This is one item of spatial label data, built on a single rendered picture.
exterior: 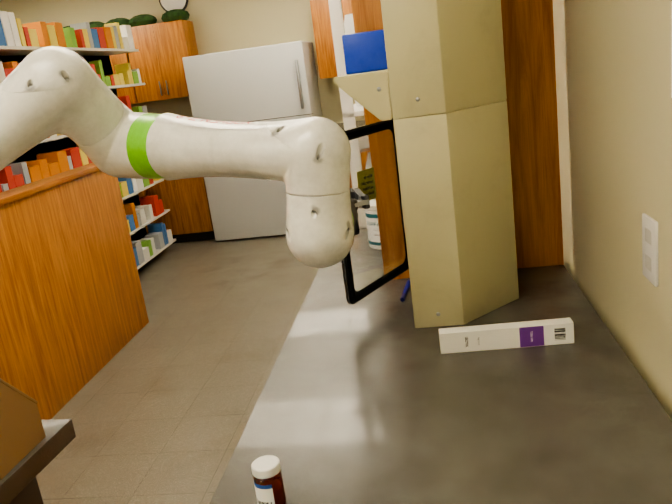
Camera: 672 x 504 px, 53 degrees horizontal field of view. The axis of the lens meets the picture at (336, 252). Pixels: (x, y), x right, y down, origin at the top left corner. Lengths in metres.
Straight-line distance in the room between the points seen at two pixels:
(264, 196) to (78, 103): 5.45
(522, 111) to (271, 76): 4.79
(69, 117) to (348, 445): 0.71
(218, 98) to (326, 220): 5.60
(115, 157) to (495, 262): 0.86
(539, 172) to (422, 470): 1.01
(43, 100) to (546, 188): 1.24
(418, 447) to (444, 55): 0.77
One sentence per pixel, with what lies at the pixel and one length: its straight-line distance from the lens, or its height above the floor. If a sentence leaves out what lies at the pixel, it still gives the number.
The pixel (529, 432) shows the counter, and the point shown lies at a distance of 1.14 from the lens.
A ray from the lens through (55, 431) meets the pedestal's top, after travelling 1.42.
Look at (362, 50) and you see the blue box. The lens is 1.65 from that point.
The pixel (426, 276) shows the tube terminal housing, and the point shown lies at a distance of 1.51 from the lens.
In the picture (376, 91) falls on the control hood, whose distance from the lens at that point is 1.44.
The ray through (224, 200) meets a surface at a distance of 6.71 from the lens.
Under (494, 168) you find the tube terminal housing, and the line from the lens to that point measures 1.56.
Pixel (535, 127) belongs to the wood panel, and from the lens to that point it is 1.84.
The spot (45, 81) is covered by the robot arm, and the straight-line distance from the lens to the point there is 1.20.
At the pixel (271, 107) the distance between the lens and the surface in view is 6.47.
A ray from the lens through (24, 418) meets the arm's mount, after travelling 1.36.
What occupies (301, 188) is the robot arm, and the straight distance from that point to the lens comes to 1.02.
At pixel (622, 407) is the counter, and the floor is 0.94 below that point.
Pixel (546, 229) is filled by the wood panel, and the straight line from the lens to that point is 1.89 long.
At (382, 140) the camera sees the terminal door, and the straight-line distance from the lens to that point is 1.69.
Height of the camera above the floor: 1.53
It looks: 15 degrees down
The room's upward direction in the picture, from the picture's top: 8 degrees counter-clockwise
